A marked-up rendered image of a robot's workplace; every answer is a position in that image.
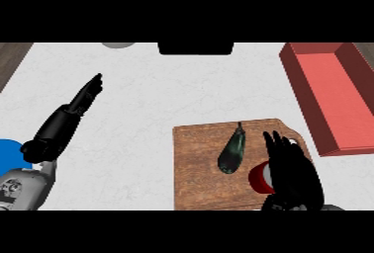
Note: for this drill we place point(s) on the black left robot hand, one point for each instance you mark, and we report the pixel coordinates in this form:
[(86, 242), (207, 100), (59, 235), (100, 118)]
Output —
[(58, 126)]

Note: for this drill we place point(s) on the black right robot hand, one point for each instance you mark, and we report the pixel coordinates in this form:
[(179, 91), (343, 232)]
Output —
[(291, 171)]

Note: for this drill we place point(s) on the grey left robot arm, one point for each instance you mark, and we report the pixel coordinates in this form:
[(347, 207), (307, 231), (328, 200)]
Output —
[(24, 187)]

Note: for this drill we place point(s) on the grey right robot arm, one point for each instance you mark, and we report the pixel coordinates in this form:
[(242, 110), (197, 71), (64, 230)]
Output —
[(333, 207)]

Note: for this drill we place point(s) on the red can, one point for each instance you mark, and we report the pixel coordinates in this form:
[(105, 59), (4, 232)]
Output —
[(259, 178)]

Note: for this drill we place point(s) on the brown wooden cutting board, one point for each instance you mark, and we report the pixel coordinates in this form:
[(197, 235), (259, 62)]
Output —
[(214, 178)]

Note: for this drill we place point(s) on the red cardboard box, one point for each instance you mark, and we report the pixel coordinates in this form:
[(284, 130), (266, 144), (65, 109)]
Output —
[(336, 105)]

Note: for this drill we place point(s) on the blue round plate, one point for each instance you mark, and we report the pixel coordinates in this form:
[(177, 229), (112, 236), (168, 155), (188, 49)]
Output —
[(10, 156)]

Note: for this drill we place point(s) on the dark green eggplant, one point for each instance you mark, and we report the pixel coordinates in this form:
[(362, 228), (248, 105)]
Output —
[(232, 153)]

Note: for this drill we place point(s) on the grey round object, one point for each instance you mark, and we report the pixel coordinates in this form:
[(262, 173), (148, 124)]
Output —
[(117, 44)]

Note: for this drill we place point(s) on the black appliance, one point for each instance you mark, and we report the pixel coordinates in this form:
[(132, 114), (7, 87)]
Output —
[(195, 48)]

